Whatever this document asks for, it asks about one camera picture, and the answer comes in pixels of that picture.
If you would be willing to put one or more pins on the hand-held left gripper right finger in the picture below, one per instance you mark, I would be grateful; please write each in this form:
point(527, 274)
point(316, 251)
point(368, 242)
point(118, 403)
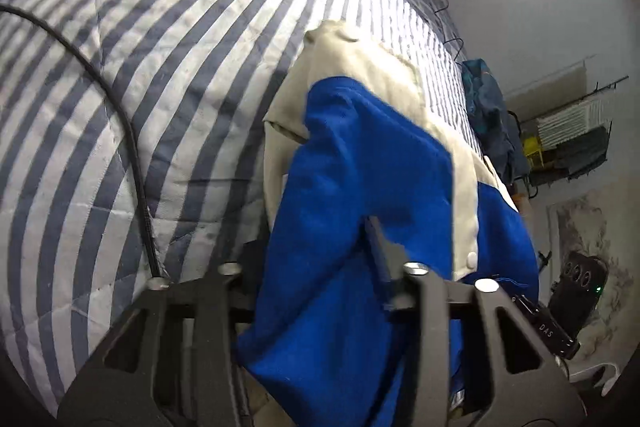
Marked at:
point(380, 257)

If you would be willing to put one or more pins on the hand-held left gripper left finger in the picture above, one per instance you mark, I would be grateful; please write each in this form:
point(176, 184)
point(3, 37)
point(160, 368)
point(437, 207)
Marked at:
point(220, 307)

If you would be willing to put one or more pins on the beige and blue jacket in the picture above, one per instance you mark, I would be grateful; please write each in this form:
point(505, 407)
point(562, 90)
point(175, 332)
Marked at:
point(350, 157)

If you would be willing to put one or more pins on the dark hanging clothes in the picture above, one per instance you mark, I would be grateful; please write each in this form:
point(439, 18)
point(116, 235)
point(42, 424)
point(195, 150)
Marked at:
point(580, 154)

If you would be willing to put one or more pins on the black clothes rack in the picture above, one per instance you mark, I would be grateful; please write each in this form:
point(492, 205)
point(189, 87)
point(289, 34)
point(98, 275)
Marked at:
point(605, 117)

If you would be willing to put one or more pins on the dark blue folded clothes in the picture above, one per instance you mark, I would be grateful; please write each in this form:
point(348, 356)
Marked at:
point(487, 107)

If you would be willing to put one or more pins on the white plastic object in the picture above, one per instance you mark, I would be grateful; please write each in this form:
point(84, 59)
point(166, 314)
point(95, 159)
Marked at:
point(595, 374)

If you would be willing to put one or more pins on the striped hanging towel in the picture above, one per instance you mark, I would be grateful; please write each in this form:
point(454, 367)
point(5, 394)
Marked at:
point(570, 122)

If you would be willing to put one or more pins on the blue striped blanket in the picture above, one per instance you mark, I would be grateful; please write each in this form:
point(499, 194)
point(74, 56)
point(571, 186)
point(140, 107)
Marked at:
point(150, 57)

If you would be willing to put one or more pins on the wall poster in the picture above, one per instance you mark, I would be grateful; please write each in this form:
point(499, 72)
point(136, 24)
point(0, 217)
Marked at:
point(590, 227)

